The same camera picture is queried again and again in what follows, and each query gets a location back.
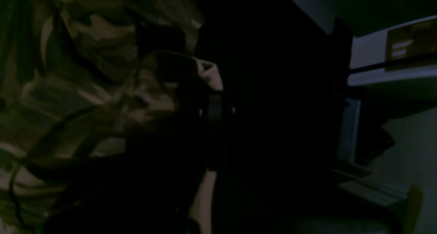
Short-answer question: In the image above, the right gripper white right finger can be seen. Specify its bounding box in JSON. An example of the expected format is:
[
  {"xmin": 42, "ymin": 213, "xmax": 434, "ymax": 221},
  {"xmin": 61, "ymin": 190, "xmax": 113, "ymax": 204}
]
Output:
[{"xmin": 212, "ymin": 91, "xmax": 342, "ymax": 234}]

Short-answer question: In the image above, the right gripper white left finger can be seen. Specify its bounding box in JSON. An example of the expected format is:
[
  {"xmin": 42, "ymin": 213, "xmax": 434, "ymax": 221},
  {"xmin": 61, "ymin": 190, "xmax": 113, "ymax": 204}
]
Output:
[{"xmin": 45, "ymin": 94, "xmax": 216, "ymax": 234}]

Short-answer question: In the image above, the camouflage t-shirt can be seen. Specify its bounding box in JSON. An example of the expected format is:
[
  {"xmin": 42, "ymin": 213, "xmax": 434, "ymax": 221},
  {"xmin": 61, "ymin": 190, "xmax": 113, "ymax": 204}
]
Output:
[{"xmin": 1, "ymin": 0, "xmax": 223, "ymax": 234}]

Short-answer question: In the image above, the black table cloth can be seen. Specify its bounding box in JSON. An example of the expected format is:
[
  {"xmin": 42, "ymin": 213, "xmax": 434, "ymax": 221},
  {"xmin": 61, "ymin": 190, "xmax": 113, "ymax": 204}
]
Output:
[{"xmin": 195, "ymin": 0, "xmax": 402, "ymax": 234}]

